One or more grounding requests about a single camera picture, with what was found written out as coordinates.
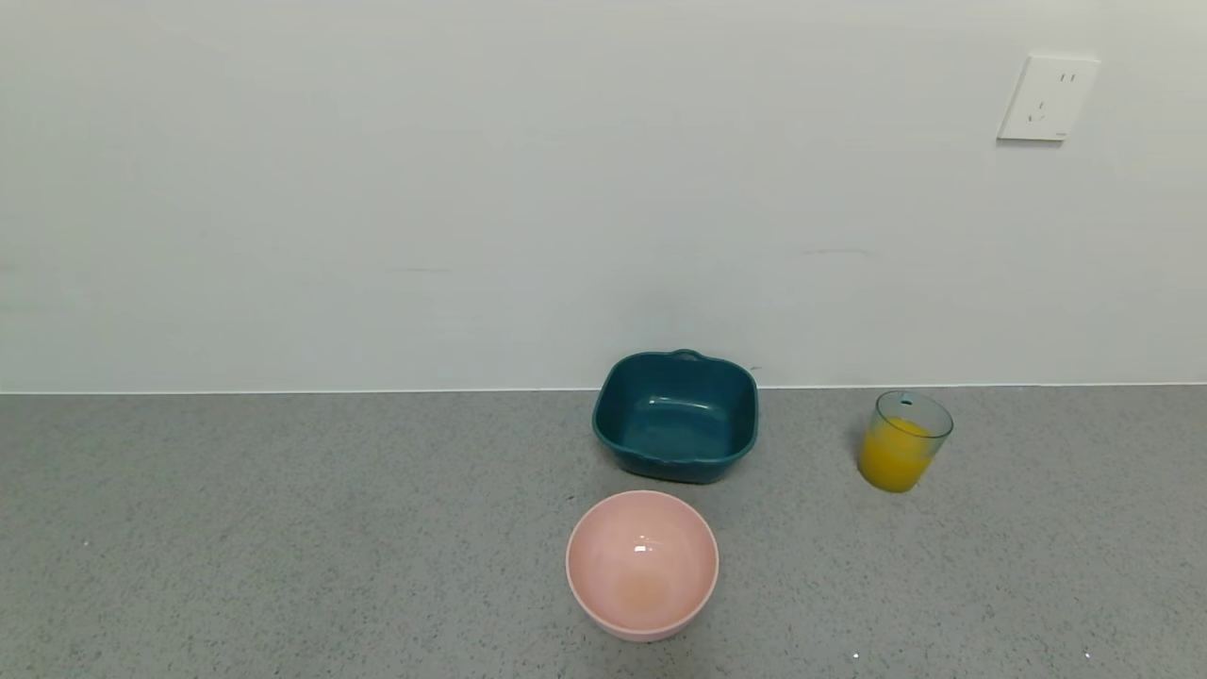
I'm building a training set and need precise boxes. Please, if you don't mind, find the orange juice liquid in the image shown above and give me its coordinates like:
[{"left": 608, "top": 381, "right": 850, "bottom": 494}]
[{"left": 858, "top": 418, "right": 934, "bottom": 493}]

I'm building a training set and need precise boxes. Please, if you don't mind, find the clear blue-tinted plastic cup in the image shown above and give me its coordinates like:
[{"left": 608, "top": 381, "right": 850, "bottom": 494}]
[{"left": 857, "top": 390, "right": 954, "bottom": 494}]

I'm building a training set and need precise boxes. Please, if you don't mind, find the pink round bowl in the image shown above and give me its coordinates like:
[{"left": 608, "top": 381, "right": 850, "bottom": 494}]
[{"left": 566, "top": 489, "right": 720, "bottom": 643}]

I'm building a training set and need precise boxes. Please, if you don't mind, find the teal square plastic basin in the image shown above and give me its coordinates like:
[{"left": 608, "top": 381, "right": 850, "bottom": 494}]
[{"left": 591, "top": 349, "right": 760, "bottom": 485}]

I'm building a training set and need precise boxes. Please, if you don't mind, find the white wall socket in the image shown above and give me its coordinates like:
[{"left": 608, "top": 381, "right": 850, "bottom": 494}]
[{"left": 997, "top": 55, "right": 1101, "bottom": 143}]

